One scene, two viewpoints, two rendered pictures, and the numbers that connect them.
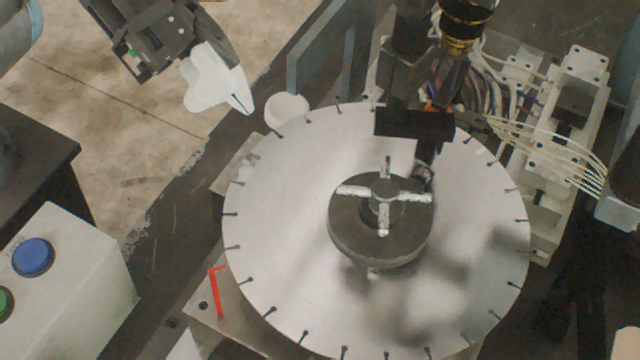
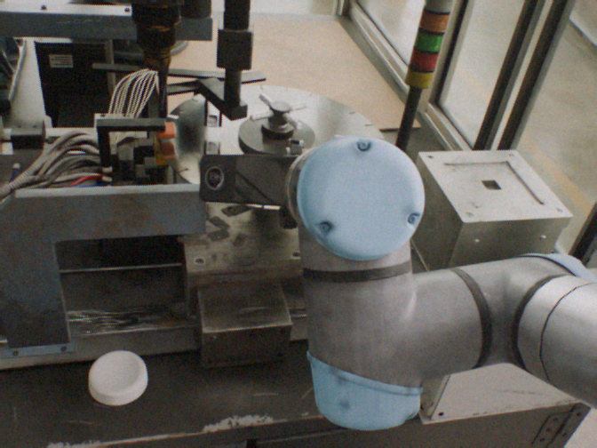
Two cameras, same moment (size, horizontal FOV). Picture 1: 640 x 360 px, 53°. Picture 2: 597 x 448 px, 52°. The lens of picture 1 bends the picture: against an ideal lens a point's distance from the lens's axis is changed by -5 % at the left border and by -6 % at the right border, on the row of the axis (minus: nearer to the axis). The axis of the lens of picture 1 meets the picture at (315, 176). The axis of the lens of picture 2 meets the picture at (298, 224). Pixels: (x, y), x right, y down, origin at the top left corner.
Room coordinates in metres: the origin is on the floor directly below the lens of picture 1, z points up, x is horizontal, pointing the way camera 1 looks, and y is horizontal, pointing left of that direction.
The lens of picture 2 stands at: (0.87, 0.52, 1.41)
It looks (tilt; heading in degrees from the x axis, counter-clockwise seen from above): 39 degrees down; 227
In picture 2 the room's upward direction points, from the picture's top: 9 degrees clockwise
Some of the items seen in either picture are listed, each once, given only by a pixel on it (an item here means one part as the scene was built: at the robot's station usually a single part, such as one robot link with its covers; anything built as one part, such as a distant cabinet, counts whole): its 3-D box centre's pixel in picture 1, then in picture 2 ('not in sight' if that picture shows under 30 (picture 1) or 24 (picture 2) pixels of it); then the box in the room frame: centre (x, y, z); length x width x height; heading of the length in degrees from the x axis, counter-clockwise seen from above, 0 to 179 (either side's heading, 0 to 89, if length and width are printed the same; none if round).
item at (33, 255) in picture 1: (33, 258); not in sight; (0.34, 0.31, 0.90); 0.04 x 0.04 x 0.02
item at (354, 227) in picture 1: (380, 211); (277, 131); (0.39, -0.07, 0.96); 0.11 x 0.11 x 0.03
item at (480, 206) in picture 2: not in sight; (477, 220); (0.11, 0.13, 0.82); 0.18 x 0.18 x 0.15; 65
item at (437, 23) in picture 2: not in sight; (433, 19); (0.08, -0.08, 1.08); 0.05 x 0.04 x 0.03; 65
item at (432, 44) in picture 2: not in sight; (428, 38); (0.08, -0.08, 1.05); 0.05 x 0.04 x 0.03; 65
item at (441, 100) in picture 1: (445, 103); (137, 143); (0.56, -0.15, 0.95); 0.10 x 0.03 x 0.07; 155
